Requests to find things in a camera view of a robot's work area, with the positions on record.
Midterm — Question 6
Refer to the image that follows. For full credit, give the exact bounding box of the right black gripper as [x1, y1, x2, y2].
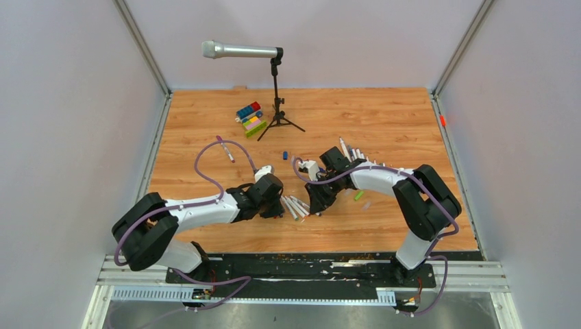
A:
[305, 173, 342, 215]

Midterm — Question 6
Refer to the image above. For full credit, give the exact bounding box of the white marker red tip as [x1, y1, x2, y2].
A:
[291, 199, 310, 218]

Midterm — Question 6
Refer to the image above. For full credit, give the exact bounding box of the white marker orange cap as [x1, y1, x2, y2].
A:
[286, 197, 305, 222]

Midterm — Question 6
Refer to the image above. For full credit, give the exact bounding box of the white marker dark green cap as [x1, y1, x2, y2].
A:
[281, 196, 299, 221]

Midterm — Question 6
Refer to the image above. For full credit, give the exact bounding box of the white marker blue end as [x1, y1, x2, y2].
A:
[339, 137, 351, 160]

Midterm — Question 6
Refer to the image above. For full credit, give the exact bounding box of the white marker navy cap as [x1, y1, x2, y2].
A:
[290, 195, 322, 217]

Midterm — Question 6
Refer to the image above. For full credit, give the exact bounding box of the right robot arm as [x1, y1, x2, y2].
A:
[293, 147, 462, 287]

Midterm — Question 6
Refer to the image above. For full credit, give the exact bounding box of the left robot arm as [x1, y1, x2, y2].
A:
[112, 173, 284, 283]

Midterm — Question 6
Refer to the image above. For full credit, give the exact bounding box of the green yellow pink block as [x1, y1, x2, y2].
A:
[243, 117, 267, 138]

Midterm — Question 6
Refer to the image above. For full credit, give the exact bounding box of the black tripod microphone stand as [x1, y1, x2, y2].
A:
[257, 47, 305, 141]

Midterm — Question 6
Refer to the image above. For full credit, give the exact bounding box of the blue red toy train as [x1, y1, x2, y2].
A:
[235, 101, 263, 123]

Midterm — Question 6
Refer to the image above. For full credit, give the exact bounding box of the silver microphone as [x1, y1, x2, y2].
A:
[201, 40, 284, 59]

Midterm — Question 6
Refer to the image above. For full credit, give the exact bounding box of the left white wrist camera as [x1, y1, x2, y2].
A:
[254, 165, 274, 182]

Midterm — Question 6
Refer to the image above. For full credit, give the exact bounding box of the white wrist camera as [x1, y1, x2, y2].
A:
[254, 165, 274, 182]
[299, 160, 320, 181]

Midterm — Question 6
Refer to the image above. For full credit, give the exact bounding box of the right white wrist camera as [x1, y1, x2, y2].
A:
[299, 160, 320, 181]

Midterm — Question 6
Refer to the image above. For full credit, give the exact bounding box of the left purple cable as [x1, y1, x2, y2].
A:
[113, 139, 260, 314]

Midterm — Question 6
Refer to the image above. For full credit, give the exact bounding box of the purple cable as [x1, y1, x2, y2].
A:
[291, 156, 460, 317]
[113, 139, 260, 314]

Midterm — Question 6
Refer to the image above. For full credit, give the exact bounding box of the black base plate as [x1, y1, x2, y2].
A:
[166, 252, 437, 300]

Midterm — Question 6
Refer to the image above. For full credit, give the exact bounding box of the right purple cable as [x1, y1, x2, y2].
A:
[291, 156, 460, 317]

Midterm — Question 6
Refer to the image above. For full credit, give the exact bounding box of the aluminium frame rail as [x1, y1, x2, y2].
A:
[82, 252, 522, 328]

